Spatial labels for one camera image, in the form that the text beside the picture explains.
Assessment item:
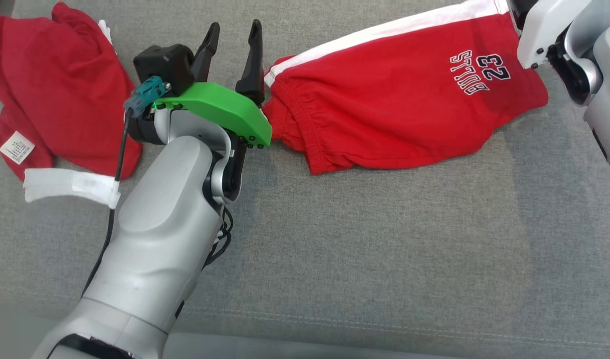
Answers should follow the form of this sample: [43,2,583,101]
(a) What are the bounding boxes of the red white basketball jersey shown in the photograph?
[0,2,144,210]

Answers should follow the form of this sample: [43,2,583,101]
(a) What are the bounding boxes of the teal left camera connector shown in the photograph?
[124,76,167,111]

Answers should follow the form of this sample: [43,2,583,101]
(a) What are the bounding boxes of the red shorts with white stripe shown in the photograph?
[262,0,550,175]

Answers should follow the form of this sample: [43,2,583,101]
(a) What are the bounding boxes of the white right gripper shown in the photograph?
[507,0,592,69]

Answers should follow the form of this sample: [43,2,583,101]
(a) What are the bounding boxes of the black left camera cable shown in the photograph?
[81,107,136,300]

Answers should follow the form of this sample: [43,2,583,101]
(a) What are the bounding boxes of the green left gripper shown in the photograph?
[153,19,273,149]

